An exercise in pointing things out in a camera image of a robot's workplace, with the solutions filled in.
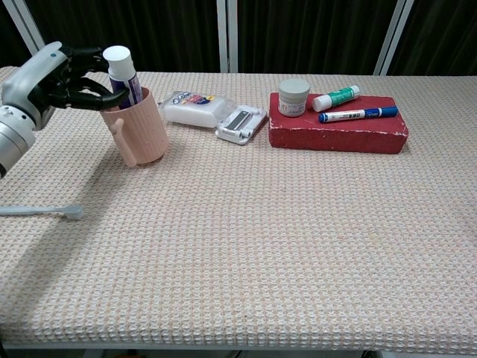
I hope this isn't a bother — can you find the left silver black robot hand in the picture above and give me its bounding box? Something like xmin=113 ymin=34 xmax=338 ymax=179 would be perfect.
xmin=1 ymin=40 xmax=130 ymax=131

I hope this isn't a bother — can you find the white-capped purple tube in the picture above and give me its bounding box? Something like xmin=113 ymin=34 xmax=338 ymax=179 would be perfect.
xmin=102 ymin=45 xmax=143 ymax=110

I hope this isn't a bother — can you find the pink plastic mug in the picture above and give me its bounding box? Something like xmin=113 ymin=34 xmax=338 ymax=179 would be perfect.
xmin=99 ymin=86 xmax=170 ymax=168

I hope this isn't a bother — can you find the dark pleated curtain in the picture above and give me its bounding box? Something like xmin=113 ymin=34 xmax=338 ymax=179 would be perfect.
xmin=237 ymin=0 xmax=397 ymax=75
xmin=0 ymin=0 xmax=29 ymax=69
xmin=25 ymin=0 xmax=221 ymax=74
xmin=389 ymin=0 xmax=477 ymax=77

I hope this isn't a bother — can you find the white printed soap packet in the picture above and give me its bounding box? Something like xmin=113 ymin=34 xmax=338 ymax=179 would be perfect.
xmin=158 ymin=90 xmax=236 ymax=129

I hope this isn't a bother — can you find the beige woven tablecloth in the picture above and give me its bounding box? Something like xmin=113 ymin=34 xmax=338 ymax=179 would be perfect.
xmin=0 ymin=66 xmax=477 ymax=355

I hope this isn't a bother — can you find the grey lidded cream jar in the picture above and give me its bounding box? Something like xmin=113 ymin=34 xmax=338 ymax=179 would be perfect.
xmin=277 ymin=78 xmax=311 ymax=119

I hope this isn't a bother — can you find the green white glue stick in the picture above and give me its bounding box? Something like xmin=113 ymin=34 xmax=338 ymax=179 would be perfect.
xmin=312 ymin=84 xmax=361 ymax=113

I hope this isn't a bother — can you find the red brick block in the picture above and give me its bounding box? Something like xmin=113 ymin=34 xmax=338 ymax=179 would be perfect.
xmin=268 ymin=92 xmax=409 ymax=154

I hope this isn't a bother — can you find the blue white marker pen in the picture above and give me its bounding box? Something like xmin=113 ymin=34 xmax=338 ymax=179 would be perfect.
xmin=318 ymin=106 xmax=399 ymax=125

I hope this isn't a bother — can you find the white slanted frame post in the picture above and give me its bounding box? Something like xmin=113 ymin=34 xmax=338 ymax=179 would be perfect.
xmin=373 ymin=0 xmax=415 ymax=76
xmin=0 ymin=0 xmax=46 ymax=57

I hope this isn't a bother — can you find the white upright frame post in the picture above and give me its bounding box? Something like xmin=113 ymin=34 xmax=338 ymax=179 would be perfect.
xmin=215 ymin=0 xmax=239 ymax=74

